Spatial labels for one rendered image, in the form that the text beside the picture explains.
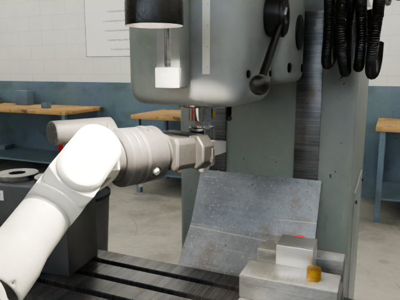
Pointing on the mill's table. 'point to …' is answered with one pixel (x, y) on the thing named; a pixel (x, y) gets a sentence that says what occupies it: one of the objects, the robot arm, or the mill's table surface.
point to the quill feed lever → (275, 15)
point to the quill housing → (207, 56)
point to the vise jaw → (285, 283)
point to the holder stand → (81, 225)
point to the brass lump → (313, 273)
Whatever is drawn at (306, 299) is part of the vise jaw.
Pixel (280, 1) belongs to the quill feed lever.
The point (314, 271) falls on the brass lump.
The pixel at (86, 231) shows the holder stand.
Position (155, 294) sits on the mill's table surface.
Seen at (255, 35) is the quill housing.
